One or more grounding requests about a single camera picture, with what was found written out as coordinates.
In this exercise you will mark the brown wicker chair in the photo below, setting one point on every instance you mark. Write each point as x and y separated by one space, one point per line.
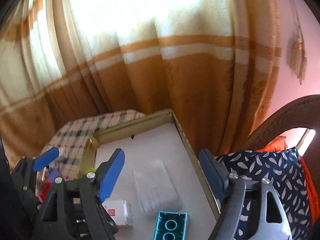
300 113

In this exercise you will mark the clear plastic case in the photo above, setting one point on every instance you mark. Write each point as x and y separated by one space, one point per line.
155 189

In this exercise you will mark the plaid tablecloth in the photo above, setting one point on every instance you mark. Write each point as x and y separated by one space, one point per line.
72 138

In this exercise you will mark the orange cream patterned curtain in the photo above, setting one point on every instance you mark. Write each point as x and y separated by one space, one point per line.
215 63

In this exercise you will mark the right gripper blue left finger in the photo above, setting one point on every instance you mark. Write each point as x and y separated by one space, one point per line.
108 173

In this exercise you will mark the orange cushion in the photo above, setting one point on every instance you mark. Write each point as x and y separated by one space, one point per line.
279 144

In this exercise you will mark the gold metal tin tray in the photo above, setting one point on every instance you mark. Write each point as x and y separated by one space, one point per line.
158 136

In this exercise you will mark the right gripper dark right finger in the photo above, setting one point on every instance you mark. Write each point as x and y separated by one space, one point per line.
216 175

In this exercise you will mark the green toy brick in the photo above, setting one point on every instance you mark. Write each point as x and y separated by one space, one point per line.
90 170

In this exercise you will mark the white small carton box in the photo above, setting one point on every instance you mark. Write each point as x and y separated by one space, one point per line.
119 211

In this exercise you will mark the purple rectangular block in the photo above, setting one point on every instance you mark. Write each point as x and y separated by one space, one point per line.
52 174

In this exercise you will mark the red toy brick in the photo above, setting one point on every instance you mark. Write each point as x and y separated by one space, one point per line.
43 188

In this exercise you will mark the teal toy brick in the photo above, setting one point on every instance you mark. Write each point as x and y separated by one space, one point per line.
171 226

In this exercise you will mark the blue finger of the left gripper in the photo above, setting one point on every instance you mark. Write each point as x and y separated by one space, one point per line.
45 159

